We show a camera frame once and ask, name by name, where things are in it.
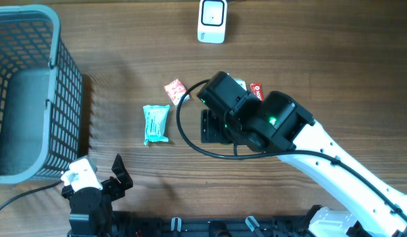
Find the white barcode scanner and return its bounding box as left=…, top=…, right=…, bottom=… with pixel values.
left=197, top=0, right=228, bottom=44

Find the grey plastic mesh basket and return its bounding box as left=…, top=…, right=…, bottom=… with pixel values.
left=0, top=5, right=84, bottom=184

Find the black left camera cable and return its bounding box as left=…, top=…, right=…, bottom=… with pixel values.
left=0, top=179, right=65, bottom=220

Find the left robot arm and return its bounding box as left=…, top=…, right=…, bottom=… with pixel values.
left=61, top=155, right=133, bottom=236

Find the red stick sachet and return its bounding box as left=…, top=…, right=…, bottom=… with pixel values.
left=250, top=82, right=264, bottom=101

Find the teal white tissue pack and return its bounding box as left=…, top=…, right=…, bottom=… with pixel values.
left=143, top=105, right=170, bottom=145

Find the small red white box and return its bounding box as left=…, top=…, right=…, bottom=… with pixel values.
left=164, top=79, right=187, bottom=107

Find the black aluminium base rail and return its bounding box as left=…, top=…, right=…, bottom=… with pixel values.
left=111, top=216, right=312, bottom=237

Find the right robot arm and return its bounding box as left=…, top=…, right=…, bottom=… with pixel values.
left=198, top=72, right=407, bottom=236

